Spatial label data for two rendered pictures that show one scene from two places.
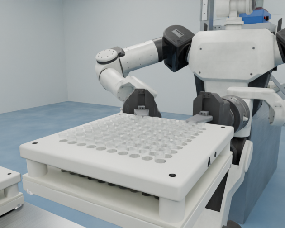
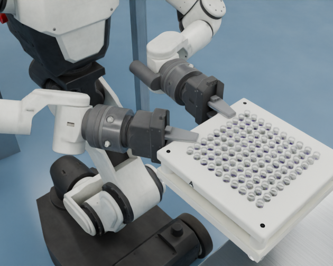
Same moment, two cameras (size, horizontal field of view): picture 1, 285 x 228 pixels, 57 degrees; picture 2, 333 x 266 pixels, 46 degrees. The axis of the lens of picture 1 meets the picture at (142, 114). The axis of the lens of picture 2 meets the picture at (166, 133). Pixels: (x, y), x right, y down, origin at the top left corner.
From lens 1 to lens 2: 76 cm
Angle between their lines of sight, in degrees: 68
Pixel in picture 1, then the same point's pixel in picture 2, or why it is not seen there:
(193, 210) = not seen: hidden behind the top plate
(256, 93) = (179, 45)
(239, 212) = (10, 142)
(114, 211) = (317, 201)
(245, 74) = (106, 11)
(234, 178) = not seen: hidden behind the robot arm
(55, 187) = (285, 230)
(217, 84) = (76, 34)
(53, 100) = not seen: outside the picture
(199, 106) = (208, 94)
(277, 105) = (189, 46)
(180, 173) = not seen: outside the picture
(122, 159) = (311, 174)
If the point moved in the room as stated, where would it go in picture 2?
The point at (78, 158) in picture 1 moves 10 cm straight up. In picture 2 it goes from (305, 197) to (321, 153)
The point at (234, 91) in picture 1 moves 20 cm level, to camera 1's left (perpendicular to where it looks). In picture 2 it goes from (166, 53) to (134, 103)
